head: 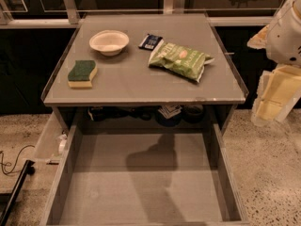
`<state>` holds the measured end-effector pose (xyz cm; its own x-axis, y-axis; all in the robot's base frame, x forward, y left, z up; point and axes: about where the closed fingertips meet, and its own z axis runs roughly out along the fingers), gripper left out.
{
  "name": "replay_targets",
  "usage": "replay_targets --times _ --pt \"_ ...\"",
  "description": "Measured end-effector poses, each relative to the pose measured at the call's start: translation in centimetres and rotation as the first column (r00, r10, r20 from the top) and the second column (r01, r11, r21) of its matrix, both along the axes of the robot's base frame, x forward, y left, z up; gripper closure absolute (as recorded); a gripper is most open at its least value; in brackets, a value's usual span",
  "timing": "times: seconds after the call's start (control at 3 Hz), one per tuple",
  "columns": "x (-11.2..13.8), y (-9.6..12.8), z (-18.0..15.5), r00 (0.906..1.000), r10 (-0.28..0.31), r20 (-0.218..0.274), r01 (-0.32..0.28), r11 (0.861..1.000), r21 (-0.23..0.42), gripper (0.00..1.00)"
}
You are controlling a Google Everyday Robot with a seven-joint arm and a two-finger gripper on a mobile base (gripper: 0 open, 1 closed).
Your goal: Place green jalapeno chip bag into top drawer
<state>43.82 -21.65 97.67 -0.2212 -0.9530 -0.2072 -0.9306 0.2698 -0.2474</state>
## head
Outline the open grey top drawer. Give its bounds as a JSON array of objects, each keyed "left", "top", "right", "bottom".
[{"left": 40, "top": 124, "right": 249, "bottom": 226}]

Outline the green and yellow sponge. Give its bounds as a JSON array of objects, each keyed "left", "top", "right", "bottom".
[{"left": 68, "top": 60, "right": 97, "bottom": 89}]

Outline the black metal bar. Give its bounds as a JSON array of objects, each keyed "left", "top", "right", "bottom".
[{"left": 0, "top": 160, "right": 35, "bottom": 226}]

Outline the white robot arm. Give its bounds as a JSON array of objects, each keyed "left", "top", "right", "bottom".
[{"left": 247, "top": 0, "right": 301, "bottom": 126}]

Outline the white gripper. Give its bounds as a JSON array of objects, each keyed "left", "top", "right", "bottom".
[{"left": 246, "top": 7, "right": 301, "bottom": 126}]

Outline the dark blue snack packet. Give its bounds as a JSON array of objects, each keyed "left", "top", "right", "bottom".
[{"left": 138, "top": 34, "right": 163, "bottom": 51}]

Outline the black cable on floor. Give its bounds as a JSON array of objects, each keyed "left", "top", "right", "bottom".
[{"left": 0, "top": 144, "right": 36, "bottom": 176}]

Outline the dark clutter under tabletop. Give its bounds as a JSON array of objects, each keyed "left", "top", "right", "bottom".
[{"left": 87, "top": 105, "right": 205, "bottom": 127}]

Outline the grey cabinet with drawer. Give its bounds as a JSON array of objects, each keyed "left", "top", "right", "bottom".
[{"left": 42, "top": 14, "right": 247, "bottom": 129}]

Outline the green jalapeno chip bag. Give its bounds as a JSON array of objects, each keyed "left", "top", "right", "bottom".
[{"left": 148, "top": 41, "right": 214, "bottom": 83}]

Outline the metal window frame rail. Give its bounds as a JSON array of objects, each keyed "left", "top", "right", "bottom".
[{"left": 1, "top": 0, "right": 287, "bottom": 29}]

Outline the white paper bowl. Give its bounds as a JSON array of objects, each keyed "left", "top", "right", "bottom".
[{"left": 89, "top": 30, "right": 129, "bottom": 57}]

